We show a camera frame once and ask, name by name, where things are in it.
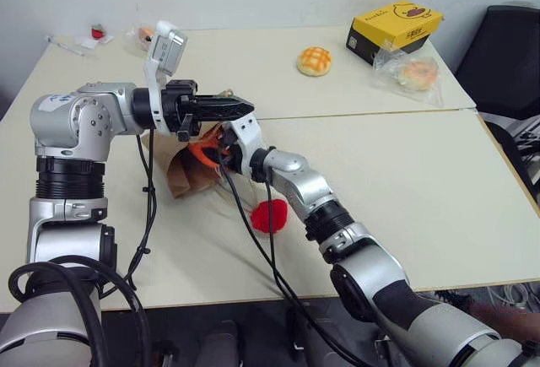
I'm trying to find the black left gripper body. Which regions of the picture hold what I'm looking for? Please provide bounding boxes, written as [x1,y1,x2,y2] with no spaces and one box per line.
[161,78,202,143]

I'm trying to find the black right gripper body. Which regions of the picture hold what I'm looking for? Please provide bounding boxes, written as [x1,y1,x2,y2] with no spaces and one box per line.
[215,128,246,175]

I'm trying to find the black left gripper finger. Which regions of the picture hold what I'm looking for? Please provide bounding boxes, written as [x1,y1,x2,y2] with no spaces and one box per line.
[195,94,256,111]
[195,109,255,125]

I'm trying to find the brown paper bag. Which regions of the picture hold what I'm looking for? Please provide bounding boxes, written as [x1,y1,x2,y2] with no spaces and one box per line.
[141,88,237,202]

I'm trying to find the red plush toy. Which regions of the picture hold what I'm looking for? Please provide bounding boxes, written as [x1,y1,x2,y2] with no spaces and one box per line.
[249,198,291,235]

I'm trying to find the orange toy in plastic bag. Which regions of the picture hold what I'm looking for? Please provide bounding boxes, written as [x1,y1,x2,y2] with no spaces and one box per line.
[125,24,156,54]

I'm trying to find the clear plastic bag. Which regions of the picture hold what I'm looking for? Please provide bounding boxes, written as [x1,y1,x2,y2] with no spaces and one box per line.
[372,44,446,109]

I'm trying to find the pineapple bun toy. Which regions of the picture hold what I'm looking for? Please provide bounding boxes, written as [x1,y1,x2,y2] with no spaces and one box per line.
[296,46,334,77]

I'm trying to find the red toy in plastic wrap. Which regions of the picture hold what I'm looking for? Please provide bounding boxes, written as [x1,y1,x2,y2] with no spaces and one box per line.
[75,23,116,50]

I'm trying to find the yellow duck print box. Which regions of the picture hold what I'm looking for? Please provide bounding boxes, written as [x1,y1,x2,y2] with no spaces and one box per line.
[345,0,446,67]

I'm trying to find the pink orange donut toy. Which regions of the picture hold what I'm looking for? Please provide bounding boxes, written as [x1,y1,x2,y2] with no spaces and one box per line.
[397,57,440,90]

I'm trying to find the black chair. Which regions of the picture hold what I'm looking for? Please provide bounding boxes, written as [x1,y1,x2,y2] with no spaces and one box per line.
[454,3,540,120]

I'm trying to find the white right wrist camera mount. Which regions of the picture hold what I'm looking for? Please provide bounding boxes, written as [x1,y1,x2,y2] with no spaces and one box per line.
[227,114,267,176]

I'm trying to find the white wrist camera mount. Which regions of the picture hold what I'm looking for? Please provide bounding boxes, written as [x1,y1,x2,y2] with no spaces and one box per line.
[142,19,189,134]
[227,114,267,176]

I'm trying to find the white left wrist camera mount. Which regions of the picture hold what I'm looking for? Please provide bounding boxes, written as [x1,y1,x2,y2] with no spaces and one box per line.
[142,19,189,134]

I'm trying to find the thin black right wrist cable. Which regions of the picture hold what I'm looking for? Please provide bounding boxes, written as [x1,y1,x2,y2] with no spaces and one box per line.
[264,145,296,300]

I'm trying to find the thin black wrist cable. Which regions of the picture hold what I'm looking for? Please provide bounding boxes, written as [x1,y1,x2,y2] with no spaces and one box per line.
[264,145,296,300]
[100,129,159,297]

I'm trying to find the thin black left wrist cable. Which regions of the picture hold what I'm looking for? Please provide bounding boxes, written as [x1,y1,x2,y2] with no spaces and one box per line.
[100,129,159,297]

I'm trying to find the thick black looped cable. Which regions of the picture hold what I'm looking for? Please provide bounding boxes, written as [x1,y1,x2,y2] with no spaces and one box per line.
[7,255,152,367]

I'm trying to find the white floor cables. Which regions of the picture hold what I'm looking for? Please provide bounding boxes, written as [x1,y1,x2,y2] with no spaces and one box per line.
[417,281,540,314]

